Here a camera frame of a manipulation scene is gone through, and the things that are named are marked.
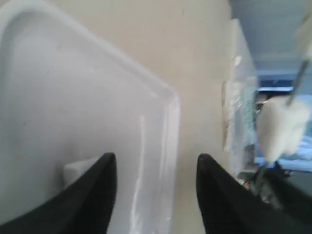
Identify white rectangular plastic tray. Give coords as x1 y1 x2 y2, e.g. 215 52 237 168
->
0 0 180 234

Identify white foam piece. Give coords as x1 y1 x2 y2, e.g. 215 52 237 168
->
255 96 311 161
62 157 99 188

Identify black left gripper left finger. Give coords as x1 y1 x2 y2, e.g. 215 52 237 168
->
0 153 117 234

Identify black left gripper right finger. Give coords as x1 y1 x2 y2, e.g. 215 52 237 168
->
196 154 312 234

